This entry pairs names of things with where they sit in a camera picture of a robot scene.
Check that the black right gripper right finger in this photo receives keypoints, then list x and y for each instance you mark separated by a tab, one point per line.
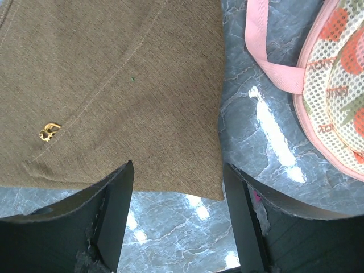
269	240

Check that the floral pink hat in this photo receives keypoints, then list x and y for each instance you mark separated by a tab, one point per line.
326	83

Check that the gold ornate spoon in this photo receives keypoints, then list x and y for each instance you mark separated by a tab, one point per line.
48	131

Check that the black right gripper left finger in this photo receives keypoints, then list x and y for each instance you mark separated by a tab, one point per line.
81	233

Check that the brown cloth napkin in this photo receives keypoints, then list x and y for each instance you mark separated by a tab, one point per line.
136	81

